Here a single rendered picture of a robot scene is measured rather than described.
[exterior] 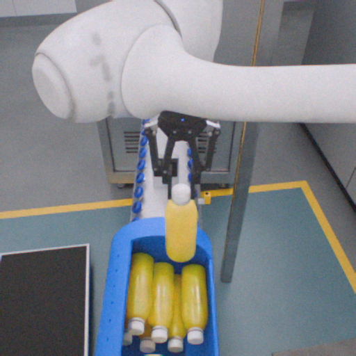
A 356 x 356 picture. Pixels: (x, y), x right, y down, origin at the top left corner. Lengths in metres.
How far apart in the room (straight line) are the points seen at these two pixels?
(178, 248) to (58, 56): 0.56
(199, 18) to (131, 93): 0.16
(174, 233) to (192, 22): 0.47
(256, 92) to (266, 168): 2.65
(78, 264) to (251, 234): 1.10
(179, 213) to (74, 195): 2.09
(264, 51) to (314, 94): 0.96
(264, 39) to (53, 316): 1.62
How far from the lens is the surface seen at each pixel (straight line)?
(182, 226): 0.80
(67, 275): 2.25
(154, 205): 1.44
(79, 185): 2.90
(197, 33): 0.52
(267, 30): 1.31
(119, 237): 1.03
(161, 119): 0.65
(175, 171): 1.42
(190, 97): 0.38
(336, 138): 2.94
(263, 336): 2.22
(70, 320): 2.12
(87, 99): 0.40
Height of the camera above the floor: 2.00
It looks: 45 degrees down
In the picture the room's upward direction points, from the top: straight up
